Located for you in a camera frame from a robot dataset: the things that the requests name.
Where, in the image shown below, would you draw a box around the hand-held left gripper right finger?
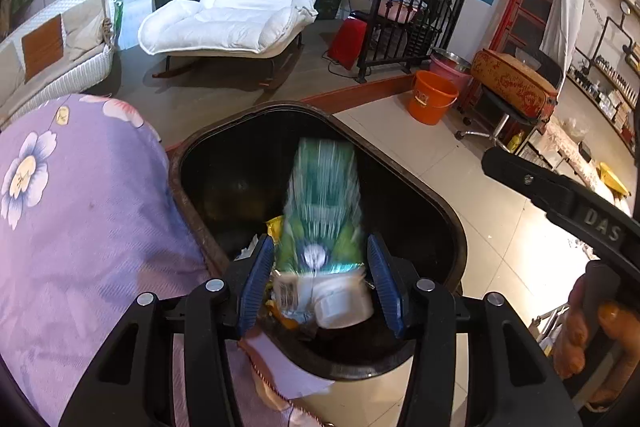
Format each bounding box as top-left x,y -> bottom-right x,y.
366,234 -> 583,427

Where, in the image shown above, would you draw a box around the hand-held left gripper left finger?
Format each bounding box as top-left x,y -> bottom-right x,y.
59,234 -> 277,427

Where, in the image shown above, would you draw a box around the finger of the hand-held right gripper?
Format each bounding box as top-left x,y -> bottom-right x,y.
481,147 -> 577,218

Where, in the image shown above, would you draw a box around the green snack packet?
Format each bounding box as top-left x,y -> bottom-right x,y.
276,138 -> 368,275

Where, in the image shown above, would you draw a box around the black trash bin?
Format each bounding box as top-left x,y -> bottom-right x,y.
169,102 -> 468,383

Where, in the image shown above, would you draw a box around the person's right hand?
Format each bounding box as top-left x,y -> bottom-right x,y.
552,276 -> 640,408

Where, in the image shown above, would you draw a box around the white plastic baskets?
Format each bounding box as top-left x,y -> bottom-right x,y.
520,132 -> 566,172

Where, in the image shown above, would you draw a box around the white tissue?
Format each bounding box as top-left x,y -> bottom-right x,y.
235,234 -> 261,260

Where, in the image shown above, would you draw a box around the white labelled wrapper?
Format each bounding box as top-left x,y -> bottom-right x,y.
272,272 -> 321,323

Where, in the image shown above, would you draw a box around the white plastic cup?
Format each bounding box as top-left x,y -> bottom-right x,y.
312,272 -> 375,329

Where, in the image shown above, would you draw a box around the yellow packet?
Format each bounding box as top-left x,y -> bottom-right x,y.
597,162 -> 631,198

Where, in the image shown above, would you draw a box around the white lace covered counter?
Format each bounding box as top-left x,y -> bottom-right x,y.
542,117 -> 633,218

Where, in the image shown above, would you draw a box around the black swivel chair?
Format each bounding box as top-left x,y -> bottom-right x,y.
455,52 -> 563,152

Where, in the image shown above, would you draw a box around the red patterned case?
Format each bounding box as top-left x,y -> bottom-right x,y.
471,49 -> 560,120

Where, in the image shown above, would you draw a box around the orange plastic bucket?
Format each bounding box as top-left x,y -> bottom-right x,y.
407,71 -> 460,125

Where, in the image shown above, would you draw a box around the pink plastic basin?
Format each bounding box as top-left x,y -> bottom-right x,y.
430,54 -> 473,95

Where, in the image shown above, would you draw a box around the metal basin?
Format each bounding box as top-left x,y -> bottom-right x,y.
432,48 -> 473,72

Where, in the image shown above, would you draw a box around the purple floral blanket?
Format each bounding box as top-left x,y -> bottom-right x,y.
0,93 -> 336,427

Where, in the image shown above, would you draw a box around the black metal rack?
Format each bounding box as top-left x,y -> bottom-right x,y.
356,0 -> 473,82

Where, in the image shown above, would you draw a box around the pink cloth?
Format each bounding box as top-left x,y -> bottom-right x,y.
377,0 -> 428,22

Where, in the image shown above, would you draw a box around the red bag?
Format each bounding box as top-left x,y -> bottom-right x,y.
327,18 -> 368,70

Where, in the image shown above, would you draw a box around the white cushioned rocking lounger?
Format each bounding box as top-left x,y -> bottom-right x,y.
137,0 -> 323,92

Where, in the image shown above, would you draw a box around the white wicker swing seat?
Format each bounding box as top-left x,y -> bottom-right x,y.
0,0 -> 118,122

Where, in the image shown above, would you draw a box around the plain beige cushion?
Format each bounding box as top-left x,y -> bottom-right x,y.
65,0 -> 108,60

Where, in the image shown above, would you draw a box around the cushion with brown patch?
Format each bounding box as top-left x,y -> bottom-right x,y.
0,13 -> 68,98

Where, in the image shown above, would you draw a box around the wall shelves with goods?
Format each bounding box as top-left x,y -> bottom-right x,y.
565,0 -> 640,142

